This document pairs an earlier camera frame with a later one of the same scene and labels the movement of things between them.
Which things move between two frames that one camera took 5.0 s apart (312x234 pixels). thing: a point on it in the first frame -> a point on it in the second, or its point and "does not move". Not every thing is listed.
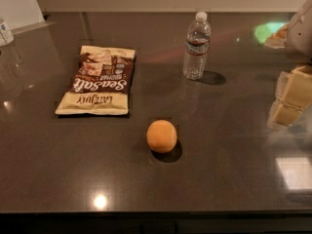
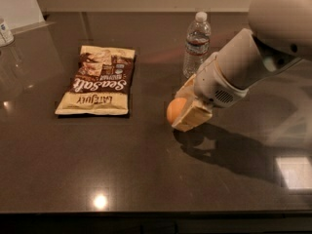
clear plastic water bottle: (197, 47) does not move
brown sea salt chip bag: (101, 82) does not move
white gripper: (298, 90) -> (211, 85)
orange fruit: (161, 136) -> (175, 107)
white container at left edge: (6, 36) does not move
